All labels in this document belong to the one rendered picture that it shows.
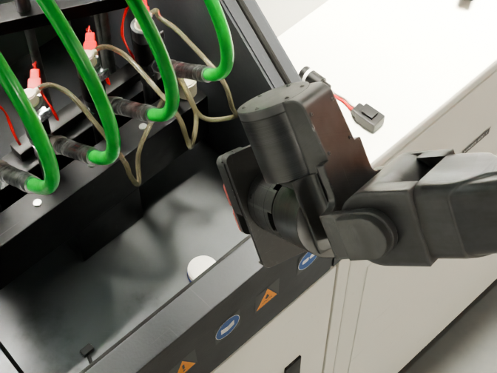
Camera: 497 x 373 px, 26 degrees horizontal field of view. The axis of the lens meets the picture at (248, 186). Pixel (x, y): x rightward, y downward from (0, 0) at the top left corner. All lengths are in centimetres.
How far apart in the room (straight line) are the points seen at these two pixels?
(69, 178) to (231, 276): 22
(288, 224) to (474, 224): 16
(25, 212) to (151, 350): 22
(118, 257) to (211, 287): 20
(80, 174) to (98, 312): 18
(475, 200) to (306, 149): 13
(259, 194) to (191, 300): 38
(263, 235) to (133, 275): 51
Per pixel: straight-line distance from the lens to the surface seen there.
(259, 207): 85
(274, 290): 131
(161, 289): 136
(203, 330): 123
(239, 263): 124
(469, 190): 70
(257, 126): 77
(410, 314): 190
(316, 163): 77
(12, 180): 108
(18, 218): 126
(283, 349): 150
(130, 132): 131
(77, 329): 135
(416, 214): 72
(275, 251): 89
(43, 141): 94
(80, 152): 114
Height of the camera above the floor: 202
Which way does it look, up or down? 56 degrees down
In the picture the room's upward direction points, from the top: straight up
